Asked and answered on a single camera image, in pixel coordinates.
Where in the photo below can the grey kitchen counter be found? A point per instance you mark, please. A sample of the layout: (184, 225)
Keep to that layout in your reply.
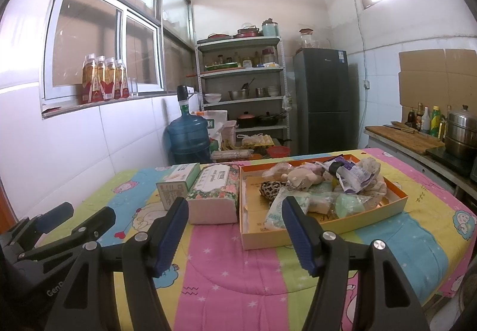
(413, 161)

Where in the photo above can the red flat plate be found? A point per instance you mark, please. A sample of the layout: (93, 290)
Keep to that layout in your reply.
(220, 35)

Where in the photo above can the blue water jug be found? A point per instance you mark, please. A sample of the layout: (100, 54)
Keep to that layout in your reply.
(188, 137)

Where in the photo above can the hanging plastic bag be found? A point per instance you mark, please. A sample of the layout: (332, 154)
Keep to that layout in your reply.
(287, 102)

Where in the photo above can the green sponge packet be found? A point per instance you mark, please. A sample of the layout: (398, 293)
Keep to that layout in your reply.
(350, 204)

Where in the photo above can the grey metal shelf rack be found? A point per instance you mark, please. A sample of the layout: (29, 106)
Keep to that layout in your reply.
(242, 72)

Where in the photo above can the stacked small bowls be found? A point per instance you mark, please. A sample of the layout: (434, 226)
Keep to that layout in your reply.
(273, 91)

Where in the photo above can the red lid cooking pot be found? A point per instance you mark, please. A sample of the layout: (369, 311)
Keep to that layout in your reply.
(246, 120)

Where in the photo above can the teal enamel pot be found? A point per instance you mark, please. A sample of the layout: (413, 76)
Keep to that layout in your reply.
(270, 29)

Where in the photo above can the wooden cutting board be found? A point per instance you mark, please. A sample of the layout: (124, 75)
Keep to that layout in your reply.
(402, 139)

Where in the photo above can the clear glass cup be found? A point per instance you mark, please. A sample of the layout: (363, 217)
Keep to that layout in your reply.
(133, 88)

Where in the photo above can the brown sauce bottle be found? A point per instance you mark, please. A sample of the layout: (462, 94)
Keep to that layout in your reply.
(419, 117)

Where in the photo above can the green tray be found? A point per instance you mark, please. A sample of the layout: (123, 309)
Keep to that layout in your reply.
(221, 65)

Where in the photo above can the kitchen knife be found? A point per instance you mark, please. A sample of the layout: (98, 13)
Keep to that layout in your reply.
(400, 127)

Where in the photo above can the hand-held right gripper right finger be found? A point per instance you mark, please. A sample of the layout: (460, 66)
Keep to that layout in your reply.
(298, 238)

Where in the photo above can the red lidded pan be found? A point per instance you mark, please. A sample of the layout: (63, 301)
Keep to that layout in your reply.
(248, 33)

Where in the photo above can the cream plush toy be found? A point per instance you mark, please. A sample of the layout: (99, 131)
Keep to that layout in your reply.
(302, 178)

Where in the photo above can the black wok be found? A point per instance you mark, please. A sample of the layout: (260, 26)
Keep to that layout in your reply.
(268, 119)

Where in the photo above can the red label drink bottle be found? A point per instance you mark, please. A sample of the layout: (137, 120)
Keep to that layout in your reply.
(101, 77)
(89, 77)
(122, 79)
(111, 77)

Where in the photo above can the small pale tissue packet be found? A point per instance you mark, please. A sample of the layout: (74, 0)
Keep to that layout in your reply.
(322, 202)

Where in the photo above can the leopard print scrunchie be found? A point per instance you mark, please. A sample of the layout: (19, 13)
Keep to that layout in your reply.
(270, 188)

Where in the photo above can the floral tissue pack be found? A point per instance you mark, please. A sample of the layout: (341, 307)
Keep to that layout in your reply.
(216, 185)

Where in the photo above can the egg tray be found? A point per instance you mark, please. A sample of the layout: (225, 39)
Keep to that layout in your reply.
(262, 140)

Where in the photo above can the purple white packet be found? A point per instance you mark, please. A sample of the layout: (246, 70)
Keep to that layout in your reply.
(354, 174)

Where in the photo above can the red plastic basket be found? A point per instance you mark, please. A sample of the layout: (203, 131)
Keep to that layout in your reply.
(278, 151)

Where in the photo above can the white plastic bottle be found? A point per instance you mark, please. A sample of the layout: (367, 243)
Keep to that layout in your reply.
(426, 122)

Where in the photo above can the dark sauce bottle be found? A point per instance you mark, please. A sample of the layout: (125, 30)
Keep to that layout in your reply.
(411, 119)

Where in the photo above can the dark grey fridge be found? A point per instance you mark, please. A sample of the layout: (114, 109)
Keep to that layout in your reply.
(322, 92)

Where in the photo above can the white sack green label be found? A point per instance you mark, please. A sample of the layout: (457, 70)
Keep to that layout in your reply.
(214, 122)

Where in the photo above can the red lid jar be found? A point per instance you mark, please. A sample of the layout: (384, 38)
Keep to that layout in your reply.
(268, 57)

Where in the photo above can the aluminium window frame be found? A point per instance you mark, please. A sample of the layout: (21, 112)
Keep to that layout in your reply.
(121, 48)

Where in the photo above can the brown cardboard wall lining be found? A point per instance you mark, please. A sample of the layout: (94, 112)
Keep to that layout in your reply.
(428, 81)

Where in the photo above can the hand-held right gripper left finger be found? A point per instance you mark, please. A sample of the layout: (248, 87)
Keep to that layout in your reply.
(171, 234)

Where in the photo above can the orange cardboard box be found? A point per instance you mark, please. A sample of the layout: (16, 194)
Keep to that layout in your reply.
(261, 238)

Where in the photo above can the steel steamer pot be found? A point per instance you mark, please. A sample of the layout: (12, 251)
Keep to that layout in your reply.
(462, 133)

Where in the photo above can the green tissue packet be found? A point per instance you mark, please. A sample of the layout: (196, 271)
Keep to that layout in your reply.
(283, 212)

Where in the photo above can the large glass jar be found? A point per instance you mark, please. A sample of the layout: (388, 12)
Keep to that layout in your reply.
(307, 40)

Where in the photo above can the white floral scrunchie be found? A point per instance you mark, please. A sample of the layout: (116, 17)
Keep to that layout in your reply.
(372, 167)

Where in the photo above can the bread snack packet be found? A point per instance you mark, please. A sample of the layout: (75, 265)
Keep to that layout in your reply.
(281, 170)

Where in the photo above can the steel basin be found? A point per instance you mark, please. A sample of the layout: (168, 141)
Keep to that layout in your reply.
(238, 95)

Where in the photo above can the green white tissue box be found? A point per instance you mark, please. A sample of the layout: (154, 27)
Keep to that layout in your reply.
(175, 182)

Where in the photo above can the black induction cooker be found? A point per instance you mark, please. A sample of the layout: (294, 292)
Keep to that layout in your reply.
(447, 161)

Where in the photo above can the black white water pump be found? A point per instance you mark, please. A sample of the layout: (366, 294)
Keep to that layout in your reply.
(182, 92)

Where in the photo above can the white bowl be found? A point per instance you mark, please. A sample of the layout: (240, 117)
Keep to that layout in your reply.
(212, 98)

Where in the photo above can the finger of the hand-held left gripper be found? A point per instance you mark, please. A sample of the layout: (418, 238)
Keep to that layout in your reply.
(56, 213)
(100, 219)

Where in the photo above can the steel cup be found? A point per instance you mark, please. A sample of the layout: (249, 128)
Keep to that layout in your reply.
(260, 92)

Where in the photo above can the flat striped carton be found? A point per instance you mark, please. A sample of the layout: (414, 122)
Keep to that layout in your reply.
(231, 155)

